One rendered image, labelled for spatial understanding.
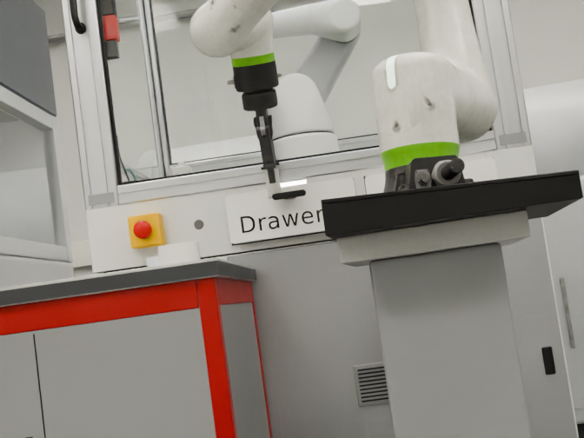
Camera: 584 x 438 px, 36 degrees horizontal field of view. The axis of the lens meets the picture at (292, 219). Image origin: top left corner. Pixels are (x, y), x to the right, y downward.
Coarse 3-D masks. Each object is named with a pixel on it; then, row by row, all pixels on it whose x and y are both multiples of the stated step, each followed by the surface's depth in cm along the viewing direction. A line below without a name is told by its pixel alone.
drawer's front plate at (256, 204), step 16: (256, 192) 198; (320, 192) 198; (336, 192) 197; (352, 192) 197; (240, 208) 198; (256, 208) 198; (272, 208) 198; (288, 208) 198; (304, 208) 198; (320, 208) 197; (240, 224) 198; (256, 224) 198; (272, 224) 198; (304, 224) 197; (320, 224) 197; (240, 240) 198; (256, 240) 198
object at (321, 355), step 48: (528, 240) 197; (288, 288) 200; (336, 288) 199; (528, 288) 196; (288, 336) 199; (336, 336) 198; (528, 336) 196; (288, 384) 198; (336, 384) 197; (384, 384) 196; (528, 384) 195; (288, 432) 197; (336, 432) 196; (384, 432) 196; (576, 432) 194
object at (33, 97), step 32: (0, 0) 264; (32, 0) 295; (0, 32) 260; (32, 32) 290; (0, 64) 256; (32, 64) 286; (0, 96) 253; (32, 96) 281; (64, 192) 301; (64, 224) 296; (0, 256) 237; (32, 256) 261; (64, 256) 291; (0, 288) 233
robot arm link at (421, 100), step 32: (384, 64) 144; (416, 64) 141; (448, 64) 145; (384, 96) 144; (416, 96) 141; (448, 96) 143; (384, 128) 144; (416, 128) 140; (448, 128) 142; (384, 160) 145
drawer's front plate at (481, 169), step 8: (472, 160) 198; (480, 160) 198; (488, 160) 197; (464, 168) 198; (472, 168) 198; (480, 168) 197; (488, 168) 197; (368, 176) 199; (376, 176) 199; (384, 176) 199; (464, 176) 197; (472, 176) 197; (480, 176) 197; (488, 176) 197; (496, 176) 197; (368, 184) 199; (376, 184) 199; (384, 184) 198; (368, 192) 198; (376, 192) 198
